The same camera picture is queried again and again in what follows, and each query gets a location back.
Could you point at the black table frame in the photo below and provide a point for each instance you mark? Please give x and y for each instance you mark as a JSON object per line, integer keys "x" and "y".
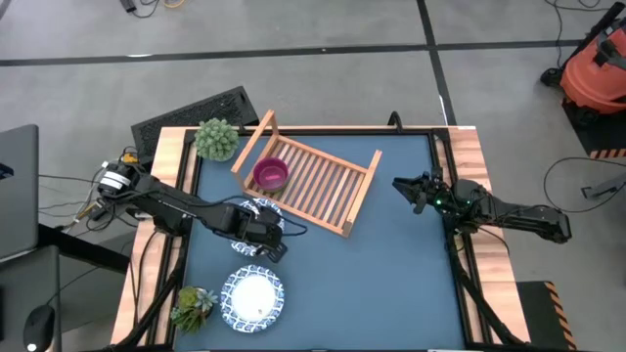
{"x": 342, "y": 132}

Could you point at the small yellow connector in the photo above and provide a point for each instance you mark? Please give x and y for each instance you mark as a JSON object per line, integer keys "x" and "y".
{"x": 129, "y": 158}

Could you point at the orange shop vacuum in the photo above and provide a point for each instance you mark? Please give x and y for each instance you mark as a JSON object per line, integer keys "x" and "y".
{"x": 592, "y": 78}

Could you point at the wooden slatted shelf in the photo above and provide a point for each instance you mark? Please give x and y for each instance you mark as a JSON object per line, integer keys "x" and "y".
{"x": 323, "y": 186}

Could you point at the black computer mouse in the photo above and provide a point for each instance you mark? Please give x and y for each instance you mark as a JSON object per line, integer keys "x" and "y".
{"x": 39, "y": 325}

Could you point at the green succulent plant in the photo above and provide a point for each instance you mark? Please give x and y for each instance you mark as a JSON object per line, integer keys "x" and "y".
{"x": 191, "y": 308}

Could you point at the black diagonal frame strut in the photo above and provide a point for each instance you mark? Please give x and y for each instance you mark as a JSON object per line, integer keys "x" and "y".
{"x": 481, "y": 302}
{"x": 152, "y": 298}

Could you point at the dark grey desk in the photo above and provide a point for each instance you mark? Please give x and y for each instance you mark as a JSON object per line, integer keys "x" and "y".
{"x": 29, "y": 278}

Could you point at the grey metal bracket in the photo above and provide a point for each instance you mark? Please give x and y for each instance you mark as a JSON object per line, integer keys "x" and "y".
{"x": 606, "y": 188}

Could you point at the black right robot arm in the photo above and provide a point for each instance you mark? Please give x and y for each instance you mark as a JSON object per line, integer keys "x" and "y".
{"x": 528, "y": 217}

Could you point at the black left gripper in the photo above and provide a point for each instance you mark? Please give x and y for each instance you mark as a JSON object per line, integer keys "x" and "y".
{"x": 254, "y": 227}

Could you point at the pale green plant grey pot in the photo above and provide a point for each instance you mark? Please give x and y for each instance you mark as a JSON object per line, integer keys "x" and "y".
{"x": 216, "y": 139}

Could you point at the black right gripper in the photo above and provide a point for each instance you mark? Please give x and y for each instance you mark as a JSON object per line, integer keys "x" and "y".
{"x": 433, "y": 193}

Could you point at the pink plastic bowl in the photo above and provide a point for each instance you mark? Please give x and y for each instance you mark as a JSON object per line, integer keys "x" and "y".
{"x": 270, "y": 173}

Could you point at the grey laptop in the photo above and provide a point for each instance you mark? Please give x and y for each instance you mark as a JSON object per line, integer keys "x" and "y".
{"x": 19, "y": 195}

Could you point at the blue white patterned bowl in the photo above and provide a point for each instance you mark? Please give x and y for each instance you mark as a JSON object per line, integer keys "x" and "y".
{"x": 244, "y": 248}
{"x": 252, "y": 298}

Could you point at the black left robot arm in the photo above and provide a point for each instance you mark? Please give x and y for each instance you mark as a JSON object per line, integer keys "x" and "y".
{"x": 171, "y": 200}

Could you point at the black hazard striped mat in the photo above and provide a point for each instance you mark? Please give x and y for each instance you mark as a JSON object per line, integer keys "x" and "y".
{"x": 538, "y": 313}
{"x": 601, "y": 137}

